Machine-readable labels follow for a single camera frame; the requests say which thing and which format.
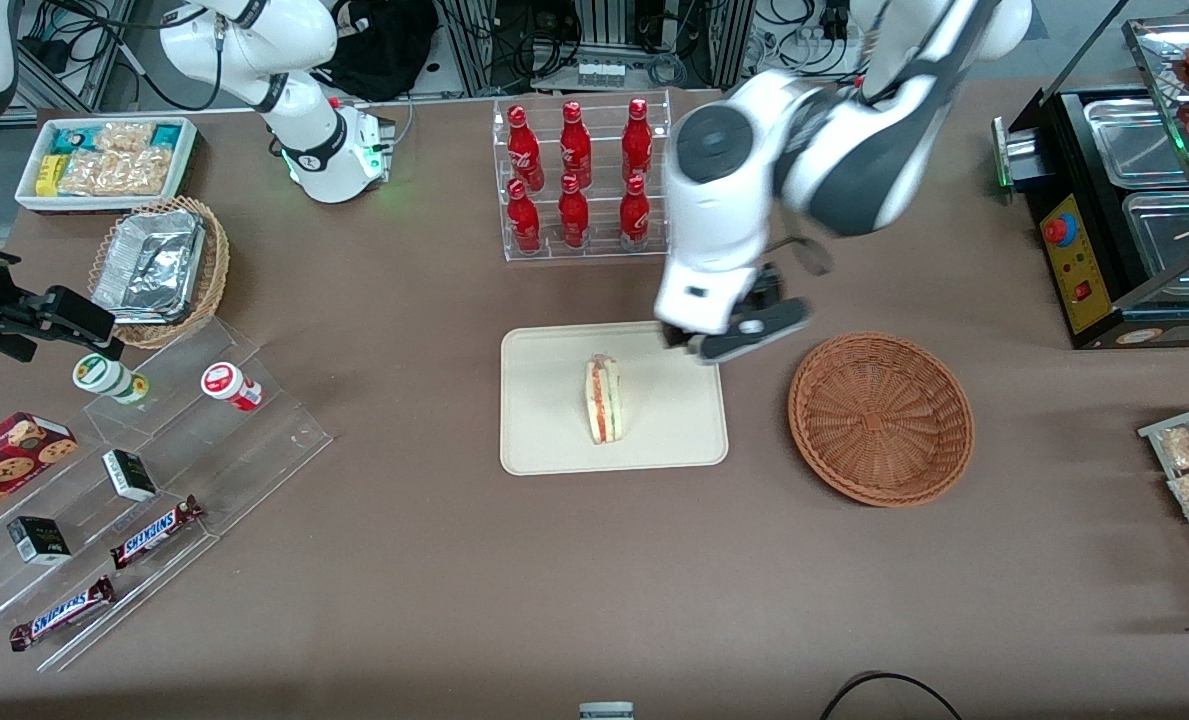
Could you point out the clear cracker bag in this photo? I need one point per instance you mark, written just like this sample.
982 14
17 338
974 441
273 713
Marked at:
114 172
124 136

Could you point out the yellow snack packet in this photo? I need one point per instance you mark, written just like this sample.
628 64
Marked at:
49 175

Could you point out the red cola bottle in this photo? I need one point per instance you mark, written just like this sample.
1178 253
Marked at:
637 140
634 218
525 150
573 218
524 222
575 145

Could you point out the green lid white cup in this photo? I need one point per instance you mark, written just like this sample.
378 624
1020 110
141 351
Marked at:
104 375

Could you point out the white power strip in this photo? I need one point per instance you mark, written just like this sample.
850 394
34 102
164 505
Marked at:
600 74

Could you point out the white snack bin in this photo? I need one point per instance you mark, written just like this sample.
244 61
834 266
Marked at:
29 200

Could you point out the teal snack packet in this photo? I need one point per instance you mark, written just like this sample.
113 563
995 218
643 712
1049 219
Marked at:
74 140
166 136

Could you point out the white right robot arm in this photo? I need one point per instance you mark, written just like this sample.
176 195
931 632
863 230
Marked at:
316 140

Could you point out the clear acrylic stepped shelf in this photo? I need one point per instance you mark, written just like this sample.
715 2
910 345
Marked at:
254 450

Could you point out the snickers bar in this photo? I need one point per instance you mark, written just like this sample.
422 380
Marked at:
154 532
62 612

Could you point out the red lid white cup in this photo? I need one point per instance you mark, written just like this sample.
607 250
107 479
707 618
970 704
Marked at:
226 384

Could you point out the large brown wicker basket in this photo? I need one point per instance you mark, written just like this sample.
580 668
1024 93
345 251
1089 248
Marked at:
879 420

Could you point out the triangular sandwich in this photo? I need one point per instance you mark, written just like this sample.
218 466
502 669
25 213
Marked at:
604 400

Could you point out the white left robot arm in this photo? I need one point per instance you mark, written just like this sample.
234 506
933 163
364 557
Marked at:
754 130

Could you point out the small black box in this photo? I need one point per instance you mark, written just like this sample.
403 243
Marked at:
39 540
130 476

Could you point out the aluminium foil tray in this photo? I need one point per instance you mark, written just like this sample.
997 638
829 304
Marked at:
149 265

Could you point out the clear acrylic bottle rack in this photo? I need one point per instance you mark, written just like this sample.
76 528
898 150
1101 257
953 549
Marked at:
604 255

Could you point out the black hot dog warmer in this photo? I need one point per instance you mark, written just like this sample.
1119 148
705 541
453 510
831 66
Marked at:
1084 280

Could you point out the beige plastic tray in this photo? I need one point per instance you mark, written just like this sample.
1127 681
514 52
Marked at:
554 410

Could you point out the small tan wicker basket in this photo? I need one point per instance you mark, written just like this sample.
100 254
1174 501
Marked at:
216 270

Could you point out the black bag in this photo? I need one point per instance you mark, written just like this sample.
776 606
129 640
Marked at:
384 50

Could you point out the grey device edge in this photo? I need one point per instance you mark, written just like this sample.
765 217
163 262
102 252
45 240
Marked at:
606 711

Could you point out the red cookie box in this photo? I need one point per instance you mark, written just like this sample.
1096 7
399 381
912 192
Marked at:
4 460

